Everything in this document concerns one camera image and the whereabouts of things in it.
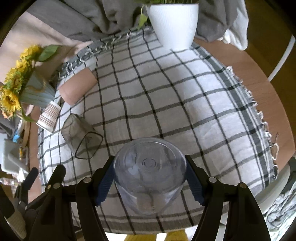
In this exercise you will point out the green potted plant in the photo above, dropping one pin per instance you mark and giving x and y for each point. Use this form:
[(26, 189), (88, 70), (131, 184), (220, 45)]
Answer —
[(144, 16)]

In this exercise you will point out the blue-green flower vase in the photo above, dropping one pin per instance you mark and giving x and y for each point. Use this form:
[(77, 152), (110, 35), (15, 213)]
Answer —
[(38, 91)]

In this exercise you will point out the pink cup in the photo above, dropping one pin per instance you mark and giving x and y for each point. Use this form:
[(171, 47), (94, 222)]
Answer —
[(77, 86)]

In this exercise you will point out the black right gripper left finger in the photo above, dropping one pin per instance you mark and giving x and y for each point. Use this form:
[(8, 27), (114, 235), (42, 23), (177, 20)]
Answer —
[(54, 217)]

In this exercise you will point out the white desktop device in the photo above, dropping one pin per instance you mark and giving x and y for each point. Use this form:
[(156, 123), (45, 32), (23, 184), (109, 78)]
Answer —
[(11, 160)]

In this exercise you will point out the clear cup with blue print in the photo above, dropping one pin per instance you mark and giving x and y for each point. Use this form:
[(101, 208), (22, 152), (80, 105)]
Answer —
[(149, 174)]

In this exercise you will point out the white ribbed plant pot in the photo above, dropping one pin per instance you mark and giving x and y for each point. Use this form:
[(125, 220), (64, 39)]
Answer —
[(174, 24)]

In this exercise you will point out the grey blanket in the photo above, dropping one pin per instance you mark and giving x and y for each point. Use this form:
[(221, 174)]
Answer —
[(90, 20)]

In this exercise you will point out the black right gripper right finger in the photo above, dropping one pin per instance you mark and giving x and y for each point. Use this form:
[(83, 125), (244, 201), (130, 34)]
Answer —
[(245, 220)]

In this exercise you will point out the checkered pattern paper cup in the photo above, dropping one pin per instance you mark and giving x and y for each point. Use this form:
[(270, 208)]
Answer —
[(48, 117)]

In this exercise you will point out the smoky grey square glass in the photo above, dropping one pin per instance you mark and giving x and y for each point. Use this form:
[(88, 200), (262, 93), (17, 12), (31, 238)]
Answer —
[(82, 139)]

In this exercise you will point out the checkered white black tablecloth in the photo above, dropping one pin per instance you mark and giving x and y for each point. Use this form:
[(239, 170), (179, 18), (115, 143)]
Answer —
[(185, 97)]

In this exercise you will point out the sunflower bouquet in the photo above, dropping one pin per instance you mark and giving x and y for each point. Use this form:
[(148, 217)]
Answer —
[(17, 78)]

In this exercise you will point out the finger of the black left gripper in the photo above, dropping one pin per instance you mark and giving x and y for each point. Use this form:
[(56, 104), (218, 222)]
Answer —
[(21, 197), (57, 177)]

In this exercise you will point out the white curved chair rail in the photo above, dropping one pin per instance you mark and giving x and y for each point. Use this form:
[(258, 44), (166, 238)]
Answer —
[(283, 58)]

